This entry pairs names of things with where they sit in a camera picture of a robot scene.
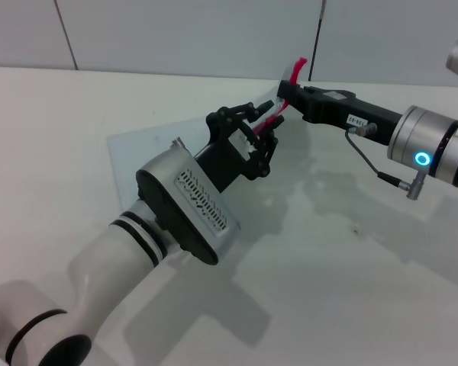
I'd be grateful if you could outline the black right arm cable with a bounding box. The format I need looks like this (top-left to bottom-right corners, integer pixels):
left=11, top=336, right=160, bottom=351
left=344, top=123, right=429, bottom=200

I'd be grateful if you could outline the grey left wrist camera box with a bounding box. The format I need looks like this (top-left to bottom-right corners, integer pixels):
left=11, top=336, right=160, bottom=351
left=135, top=148, right=241, bottom=266

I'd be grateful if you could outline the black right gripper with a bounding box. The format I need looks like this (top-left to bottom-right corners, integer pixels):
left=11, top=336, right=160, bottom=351
left=277, top=81, right=405, bottom=147

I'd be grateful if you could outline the clear document bag red zipper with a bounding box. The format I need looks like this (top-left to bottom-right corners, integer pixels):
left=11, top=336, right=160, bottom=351
left=106, top=56, right=308, bottom=207

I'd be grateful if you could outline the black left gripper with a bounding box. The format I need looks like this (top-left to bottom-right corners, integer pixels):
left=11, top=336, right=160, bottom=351
left=193, top=99, right=285, bottom=194

